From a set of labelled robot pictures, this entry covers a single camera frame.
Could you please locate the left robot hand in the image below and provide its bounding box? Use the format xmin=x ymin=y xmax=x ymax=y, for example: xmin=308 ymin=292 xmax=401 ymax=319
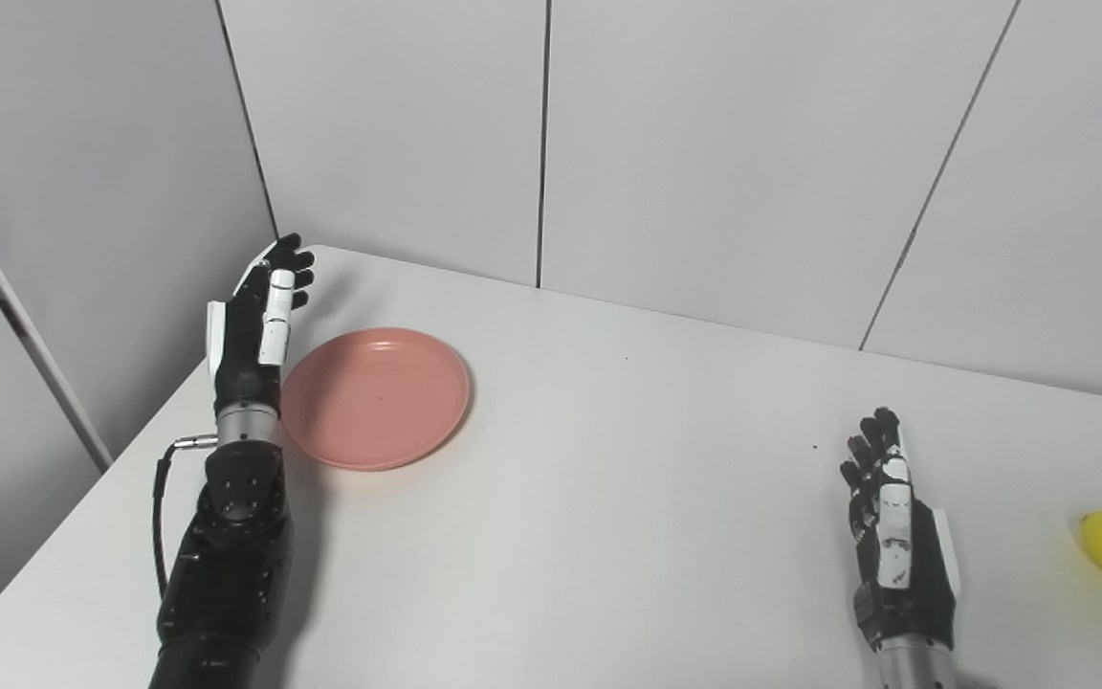
xmin=206 ymin=233 xmax=316 ymax=415

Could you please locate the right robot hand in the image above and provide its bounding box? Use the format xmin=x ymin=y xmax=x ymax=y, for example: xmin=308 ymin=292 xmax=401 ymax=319
xmin=839 ymin=408 xmax=961 ymax=653

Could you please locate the pink plate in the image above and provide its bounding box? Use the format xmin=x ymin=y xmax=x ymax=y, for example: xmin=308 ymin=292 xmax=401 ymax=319
xmin=280 ymin=328 xmax=472 ymax=472

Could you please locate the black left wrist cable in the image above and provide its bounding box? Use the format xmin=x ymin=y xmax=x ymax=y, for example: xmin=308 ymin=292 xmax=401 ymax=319
xmin=152 ymin=434 xmax=220 ymax=600

